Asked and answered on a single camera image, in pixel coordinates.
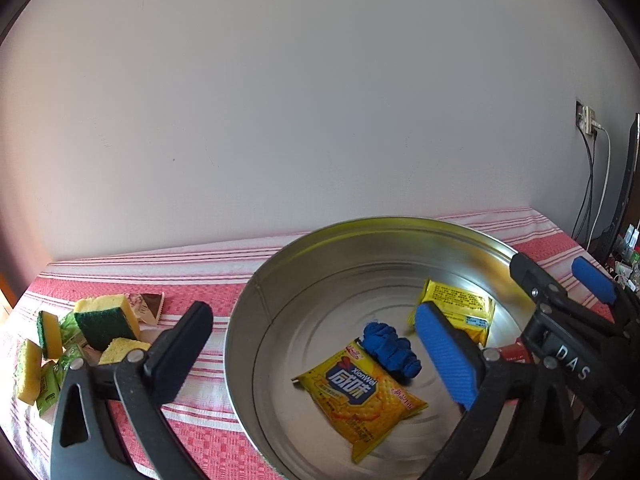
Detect black monitor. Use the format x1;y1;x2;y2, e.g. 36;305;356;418
597;112;640;271

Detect brown wafer snack packet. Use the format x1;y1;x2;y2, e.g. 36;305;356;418
124;292;166;331

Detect black cable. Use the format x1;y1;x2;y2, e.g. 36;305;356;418
572;132;593;243
572;130;597;243

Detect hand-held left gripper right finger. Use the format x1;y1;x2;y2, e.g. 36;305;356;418
416;302;583;480

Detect round metal basin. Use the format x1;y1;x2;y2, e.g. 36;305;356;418
223;216;546;480

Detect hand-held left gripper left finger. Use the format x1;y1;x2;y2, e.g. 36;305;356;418
50;301;214;480

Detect green snack packet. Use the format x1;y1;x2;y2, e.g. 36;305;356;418
36;360;63;413
59;311;88;348
52;344;86;376

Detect yellow green sponge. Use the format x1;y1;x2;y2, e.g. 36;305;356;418
37;311;65;360
15;339;44;406
97;337;152;366
74;294;142;353

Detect small white bottles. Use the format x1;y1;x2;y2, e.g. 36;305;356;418
620;225;640;266

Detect crumpled blue cloth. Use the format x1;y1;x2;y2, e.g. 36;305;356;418
361;322;422;383

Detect red snack packet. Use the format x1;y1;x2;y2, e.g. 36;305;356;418
500;340;533;363

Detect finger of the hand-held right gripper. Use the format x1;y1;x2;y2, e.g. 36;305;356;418
510;252;631;342
572;256;640;331

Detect yellow packet with blue print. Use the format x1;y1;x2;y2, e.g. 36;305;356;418
409;279;496;348

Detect wall socket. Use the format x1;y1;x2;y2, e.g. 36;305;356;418
575;100;601;136

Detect white cable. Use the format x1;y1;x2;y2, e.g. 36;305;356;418
587;125;612;251

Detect red white striped tablecloth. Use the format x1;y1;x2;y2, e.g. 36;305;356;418
0;206;616;480

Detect large yellow snack packet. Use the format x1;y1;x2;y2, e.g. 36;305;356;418
291;338;429;465

